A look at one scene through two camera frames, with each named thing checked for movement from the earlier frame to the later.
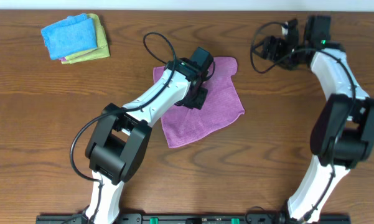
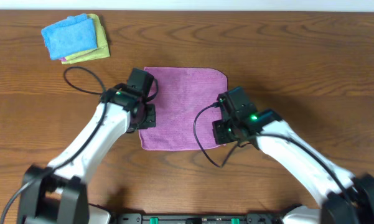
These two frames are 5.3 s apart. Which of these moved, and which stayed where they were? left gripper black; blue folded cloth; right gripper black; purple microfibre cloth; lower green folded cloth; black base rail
Moved: right gripper black; left gripper black; purple microfibre cloth
Stayed: blue folded cloth; lower green folded cloth; black base rail
